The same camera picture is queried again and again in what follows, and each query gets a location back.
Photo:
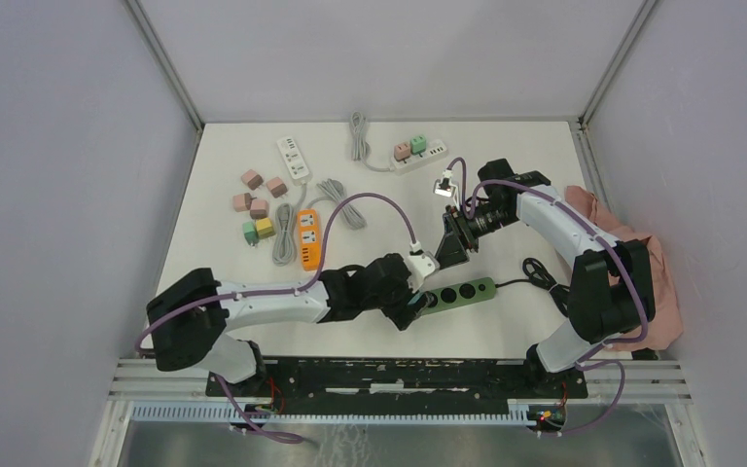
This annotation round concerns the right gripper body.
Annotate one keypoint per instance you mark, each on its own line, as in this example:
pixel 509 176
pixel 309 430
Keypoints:
pixel 480 223

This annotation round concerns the white power strip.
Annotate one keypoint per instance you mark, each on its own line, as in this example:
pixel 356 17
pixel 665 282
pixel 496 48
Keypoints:
pixel 436 150
pixel 294 162

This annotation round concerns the green adapter on far strip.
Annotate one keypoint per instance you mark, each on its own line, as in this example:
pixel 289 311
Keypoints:
pixel 418 144

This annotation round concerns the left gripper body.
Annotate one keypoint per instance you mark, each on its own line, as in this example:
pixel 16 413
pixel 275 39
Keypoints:
pixel 400 312

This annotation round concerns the yellow USB adapter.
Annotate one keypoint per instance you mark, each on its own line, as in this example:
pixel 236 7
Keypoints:
pixel 265 228

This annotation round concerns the orange power strip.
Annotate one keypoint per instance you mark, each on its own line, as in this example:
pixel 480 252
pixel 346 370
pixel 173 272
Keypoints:
pixel 310 239

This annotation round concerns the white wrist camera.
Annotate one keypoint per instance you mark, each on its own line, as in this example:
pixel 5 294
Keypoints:
pixel 421 266
pixel 446 185

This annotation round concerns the green power strip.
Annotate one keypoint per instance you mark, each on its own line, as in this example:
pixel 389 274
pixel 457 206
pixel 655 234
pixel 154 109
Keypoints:
pixel 460 295

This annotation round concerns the teal USB adapter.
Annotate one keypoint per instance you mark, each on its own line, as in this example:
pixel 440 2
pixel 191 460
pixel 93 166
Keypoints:
pixel 419 301

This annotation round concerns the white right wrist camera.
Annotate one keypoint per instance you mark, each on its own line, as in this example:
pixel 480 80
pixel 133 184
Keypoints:
pixel 446 185

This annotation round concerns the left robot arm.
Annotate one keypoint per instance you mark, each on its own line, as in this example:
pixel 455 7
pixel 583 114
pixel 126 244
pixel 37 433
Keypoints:
pixel 190 322

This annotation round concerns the mint adapter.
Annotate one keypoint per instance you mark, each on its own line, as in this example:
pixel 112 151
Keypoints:
pixel 250 233

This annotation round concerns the black mounting base plate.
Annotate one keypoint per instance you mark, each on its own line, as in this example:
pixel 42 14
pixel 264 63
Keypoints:
pixel 368 386

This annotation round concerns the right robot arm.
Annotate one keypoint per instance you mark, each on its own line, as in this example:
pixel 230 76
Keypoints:
pixel 611 295

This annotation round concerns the pink cloth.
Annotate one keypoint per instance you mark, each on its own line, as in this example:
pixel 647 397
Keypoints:
pixel 667 326

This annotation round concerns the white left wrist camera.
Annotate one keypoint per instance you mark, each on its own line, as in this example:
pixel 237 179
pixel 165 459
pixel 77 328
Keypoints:
pixel 421 266

